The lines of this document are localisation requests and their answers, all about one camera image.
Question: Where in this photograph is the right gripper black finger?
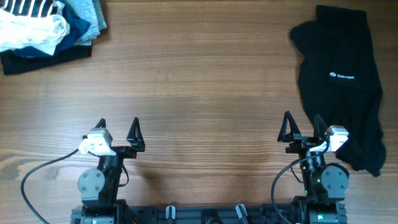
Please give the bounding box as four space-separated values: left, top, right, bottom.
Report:
277 111 302 142
313 114 328 139

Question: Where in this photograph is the black t-shirt with logo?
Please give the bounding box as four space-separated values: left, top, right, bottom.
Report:
290 5 386 177

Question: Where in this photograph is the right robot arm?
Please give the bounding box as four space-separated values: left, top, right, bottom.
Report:
271 111 349 223

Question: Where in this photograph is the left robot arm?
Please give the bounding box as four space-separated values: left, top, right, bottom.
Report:
71 117 146 224

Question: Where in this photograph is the navy blue garment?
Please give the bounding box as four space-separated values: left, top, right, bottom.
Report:
13 0 90 58

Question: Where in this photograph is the black folded garment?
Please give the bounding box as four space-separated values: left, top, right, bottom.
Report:
1 44 93 75

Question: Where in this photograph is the white garment on pile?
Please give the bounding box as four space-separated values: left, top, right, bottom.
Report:
1 10 70 55

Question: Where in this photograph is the black white striped garment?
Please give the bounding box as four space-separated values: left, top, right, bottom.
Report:
1 0 65 17

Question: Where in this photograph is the right black cable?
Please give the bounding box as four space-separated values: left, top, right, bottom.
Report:
271 141 330 224

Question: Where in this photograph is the black cable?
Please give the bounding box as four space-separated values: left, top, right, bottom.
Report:
271 141 330 224
20 148 80 224

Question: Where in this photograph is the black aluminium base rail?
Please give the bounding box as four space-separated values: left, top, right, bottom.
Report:
70 203 348 224

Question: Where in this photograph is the left grey rail clamp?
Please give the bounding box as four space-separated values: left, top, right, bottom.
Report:
165 205 176 220

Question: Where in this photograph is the grey rail clamp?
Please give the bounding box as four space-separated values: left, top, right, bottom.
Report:
165 205 176 220
235 203 249 224

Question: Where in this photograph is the right grey rail clamp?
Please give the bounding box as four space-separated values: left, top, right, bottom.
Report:
235 203 249 224

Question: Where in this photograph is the left black cable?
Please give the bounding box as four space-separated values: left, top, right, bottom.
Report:
20 148 80 224

